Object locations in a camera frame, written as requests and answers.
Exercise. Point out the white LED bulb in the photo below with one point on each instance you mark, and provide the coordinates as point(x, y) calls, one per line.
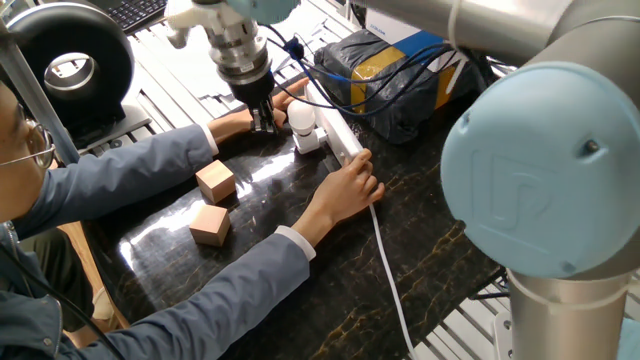
point(301, 116)

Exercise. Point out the right arm in blue-grey sleeve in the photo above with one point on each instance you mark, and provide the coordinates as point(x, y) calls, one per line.
point(225, 305)

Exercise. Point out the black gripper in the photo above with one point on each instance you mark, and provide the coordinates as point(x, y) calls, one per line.
point(252, 92)

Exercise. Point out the silver robot mounting plate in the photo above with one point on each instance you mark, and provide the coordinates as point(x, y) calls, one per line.
point(501, 335)

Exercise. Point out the white and blue cardboard box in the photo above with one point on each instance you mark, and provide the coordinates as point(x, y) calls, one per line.
point(415, 42)

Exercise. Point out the white plug-in bulb holder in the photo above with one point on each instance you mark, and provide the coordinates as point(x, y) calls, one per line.
point(306, 142)

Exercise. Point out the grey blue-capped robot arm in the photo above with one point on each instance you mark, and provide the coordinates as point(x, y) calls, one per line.
point(540, 170)

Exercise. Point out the person's blue-grey jacket torso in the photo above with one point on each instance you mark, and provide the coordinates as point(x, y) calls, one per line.
point(25, 310)

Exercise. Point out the aluminium frame post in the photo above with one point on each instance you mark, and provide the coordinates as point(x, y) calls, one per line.
point(35, 95)

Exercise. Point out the person's left hand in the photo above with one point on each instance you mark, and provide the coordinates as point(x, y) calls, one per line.
point(285, 97)

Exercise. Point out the person's dark trouser leg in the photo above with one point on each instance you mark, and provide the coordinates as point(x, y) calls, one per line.
point(65, 280)

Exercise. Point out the person's right hand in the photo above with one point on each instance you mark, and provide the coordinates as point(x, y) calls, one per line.
point(345, 192)

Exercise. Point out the white paper sheets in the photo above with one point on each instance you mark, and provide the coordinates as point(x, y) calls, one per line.
point(190, 70)

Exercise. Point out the arm in blue-grey sleeve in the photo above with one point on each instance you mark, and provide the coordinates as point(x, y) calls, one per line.
point(225, 305)
point(125, 175)

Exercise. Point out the left arm in blue-grey sleeve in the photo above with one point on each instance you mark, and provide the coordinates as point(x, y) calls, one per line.
point(125, 175)

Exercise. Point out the black keyboard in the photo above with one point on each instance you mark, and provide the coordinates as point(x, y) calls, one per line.
point(140, 12)

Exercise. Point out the white power strip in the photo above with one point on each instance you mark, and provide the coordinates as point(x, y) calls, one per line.
point(340, 130)

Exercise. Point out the person's dark-haired head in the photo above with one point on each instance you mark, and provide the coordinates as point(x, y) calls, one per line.
point(15, 190)

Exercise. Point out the thin metal-framed eyeglasses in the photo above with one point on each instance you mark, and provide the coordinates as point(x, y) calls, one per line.
point(42, 145)

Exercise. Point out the black wrapped package yellow tape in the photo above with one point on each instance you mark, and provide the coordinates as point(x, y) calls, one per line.
point(400, 115)

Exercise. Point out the wooden cube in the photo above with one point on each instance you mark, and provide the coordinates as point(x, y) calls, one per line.
point(216, 182)
point(210, 227)

